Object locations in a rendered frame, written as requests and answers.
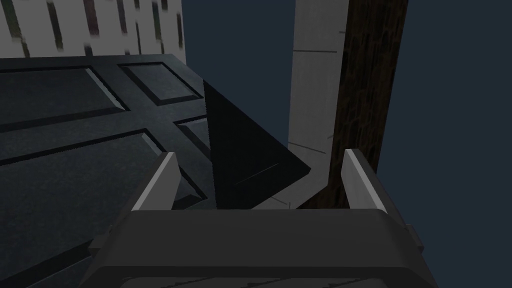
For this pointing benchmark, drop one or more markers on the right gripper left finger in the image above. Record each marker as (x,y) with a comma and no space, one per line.
(160,186)

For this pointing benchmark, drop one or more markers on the dark grey panelled door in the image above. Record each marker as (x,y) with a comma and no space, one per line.
(80,160)

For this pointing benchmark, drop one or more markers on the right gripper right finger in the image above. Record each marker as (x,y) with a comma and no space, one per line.
(364,184)

